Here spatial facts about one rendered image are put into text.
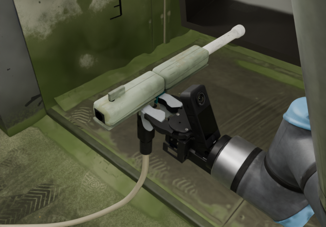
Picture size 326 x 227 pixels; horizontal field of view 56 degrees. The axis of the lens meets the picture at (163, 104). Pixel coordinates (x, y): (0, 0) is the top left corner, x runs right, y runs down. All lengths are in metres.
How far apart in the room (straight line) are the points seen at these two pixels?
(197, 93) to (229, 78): 1.10
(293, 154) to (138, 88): 0.30
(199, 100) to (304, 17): 0.35
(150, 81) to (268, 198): 0.30
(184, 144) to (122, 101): 0.14
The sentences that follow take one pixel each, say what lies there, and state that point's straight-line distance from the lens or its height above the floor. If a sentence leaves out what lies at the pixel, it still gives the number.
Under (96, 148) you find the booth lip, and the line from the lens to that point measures 1.22.
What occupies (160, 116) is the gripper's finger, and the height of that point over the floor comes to 0.51.
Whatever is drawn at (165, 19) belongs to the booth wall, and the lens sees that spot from 1.79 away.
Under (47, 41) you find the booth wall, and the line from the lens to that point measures 1.34.
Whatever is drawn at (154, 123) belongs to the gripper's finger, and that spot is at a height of 0.51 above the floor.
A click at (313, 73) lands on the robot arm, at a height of 0.78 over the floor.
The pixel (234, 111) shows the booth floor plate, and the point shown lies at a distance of 1.39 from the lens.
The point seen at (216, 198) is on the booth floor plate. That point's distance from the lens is 1.05.
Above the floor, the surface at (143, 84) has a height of 0.56.
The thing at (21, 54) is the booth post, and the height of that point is 0.33.
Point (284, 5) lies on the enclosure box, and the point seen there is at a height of 0.52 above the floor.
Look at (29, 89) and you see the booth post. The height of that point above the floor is 0.17.
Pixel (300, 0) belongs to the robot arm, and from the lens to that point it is 0.19.
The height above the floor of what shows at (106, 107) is 0.56.
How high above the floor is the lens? 0.88
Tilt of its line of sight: 37 degrees down
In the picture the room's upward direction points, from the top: straight up
